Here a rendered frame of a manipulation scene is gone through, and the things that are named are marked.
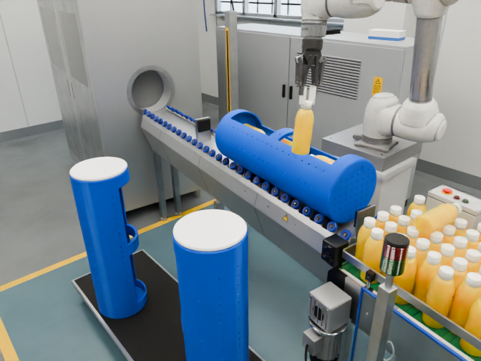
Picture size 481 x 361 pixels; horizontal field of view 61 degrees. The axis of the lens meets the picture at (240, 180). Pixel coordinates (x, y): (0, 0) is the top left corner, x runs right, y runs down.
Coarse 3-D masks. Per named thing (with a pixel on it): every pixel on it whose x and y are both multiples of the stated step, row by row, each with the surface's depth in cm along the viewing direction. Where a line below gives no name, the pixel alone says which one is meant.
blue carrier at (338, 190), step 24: (240, 120) 227; (216, 144) 223; (240, 144) 203; (264, 144) 190; (264, 168) 189; (288, 168) 175; (312, 168) 165; (336, 168) 157; (360, 168) 162; (288, 192) 181; (312, 192) 164; (336, 192) 158; (360, 192) 167; (336, 216) 164
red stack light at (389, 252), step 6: (384, 246) 106; (390, 246) 104; (408, 246) 104; (384, 252) 106; (390, 252) 105; (396, 252) 104; (402, 252) 104; (390, 258) 105; (396, 258) 104; (402, 258) 105
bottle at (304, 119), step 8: (304, 112) 151; (312, 112) 152; (296, 120) 153; (304, 120) 151; (312, 120) 152; (296, 128) 154; (304, 128) 152; (312, 128) 155; (296, 136) 155; (304, 136) 154; (296, 144) 156; (304, 144) 155; (296, 152) 157; (304, 152) 156
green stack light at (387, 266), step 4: (384, 256) 107; (380, 260) 110; (384, 260) 107; (388, 260) 106; (404, 260) 106; (380, 264) 109; (384, 264) 107; (388, 264) 106; (392, 264) 106; (396, 264) 105; (400, 264) 105; (404, 264) 106; (380, 268) 109; (384, 268) 108; (388, 268) 107; (392, 268) 106; (396, 268) 106; (400, 268) 106; (404, 268) 108; (384, 272) 108; (388, 272) 107; (392, 272) 107; (396, 272) 106; (400, 272) 107
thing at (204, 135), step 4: (196, 120) 257; (200, 120) 258; (204, 120) 259; (208, 120) 260; (196, 124) 258; (200, 124) 258; (204, 124) 260; (208, 124) 261; (196, 128) 260; (200, 128) 259; (204, 128) 261; (208, 128) 262; (196, 132) 261; (200, 132) 260; (204, 132) 264; (208, 132) 265; (196, 136) 263; (200, 136) 263; (204, 136) 265; (208, 136) 267; (200, 140) 264; (204, 140) 266
